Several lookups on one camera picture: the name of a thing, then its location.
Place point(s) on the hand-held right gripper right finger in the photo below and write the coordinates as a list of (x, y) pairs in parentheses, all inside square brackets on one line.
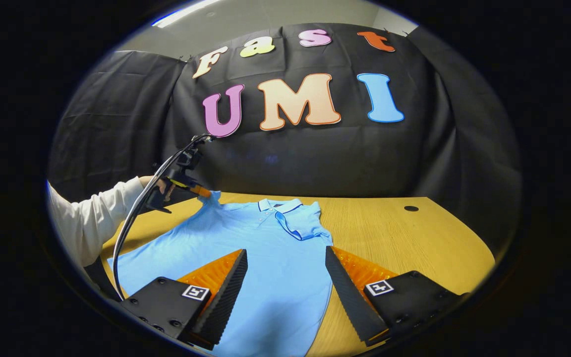
[(347, 297)]

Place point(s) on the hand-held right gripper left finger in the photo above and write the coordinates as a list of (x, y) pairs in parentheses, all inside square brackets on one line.
[(223, 302)]

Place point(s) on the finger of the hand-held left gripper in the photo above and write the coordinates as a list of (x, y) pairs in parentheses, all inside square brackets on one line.
[(196, 190)]

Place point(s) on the light blue polo T-shirt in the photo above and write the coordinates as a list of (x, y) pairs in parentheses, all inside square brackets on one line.
[(265, 248)]

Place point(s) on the black backdrop cloth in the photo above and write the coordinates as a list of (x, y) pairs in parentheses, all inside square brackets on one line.
[(315, 163)]

